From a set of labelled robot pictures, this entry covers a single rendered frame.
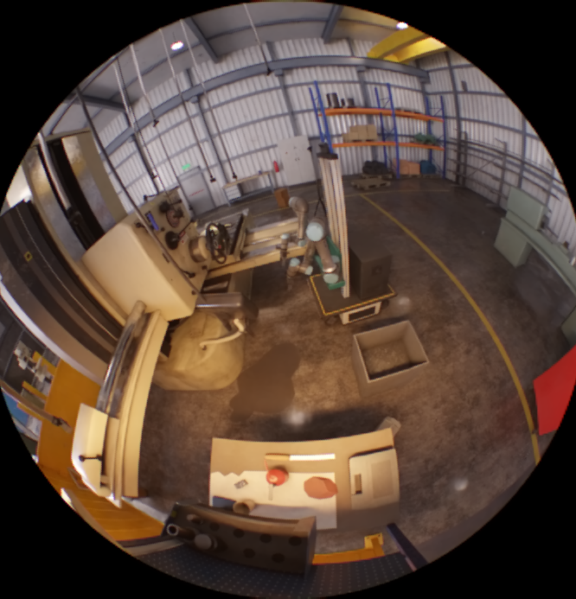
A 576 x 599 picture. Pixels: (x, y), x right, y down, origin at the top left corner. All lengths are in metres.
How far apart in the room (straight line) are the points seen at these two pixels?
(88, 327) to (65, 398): 1.92
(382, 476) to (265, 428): 1.38
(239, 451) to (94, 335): 1.28
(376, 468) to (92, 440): 1.33
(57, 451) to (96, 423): 2.32
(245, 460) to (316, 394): 1.16
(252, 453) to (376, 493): 0.60
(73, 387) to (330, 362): 3.53
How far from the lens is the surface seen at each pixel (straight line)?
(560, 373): 2.77
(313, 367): 2.09
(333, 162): 1.49
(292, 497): 1.02
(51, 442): 3.47
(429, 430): 2.12
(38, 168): 1.99
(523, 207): 4.76
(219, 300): 1.07
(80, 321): 1.66
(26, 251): 1.66
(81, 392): 3.50
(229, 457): 1.11
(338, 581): 0.75
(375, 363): 1.78
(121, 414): 1.35
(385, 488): 0.95
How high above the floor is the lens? 1.92
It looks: 45 degrees down
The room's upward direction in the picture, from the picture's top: 19 degrees counter-clockwise
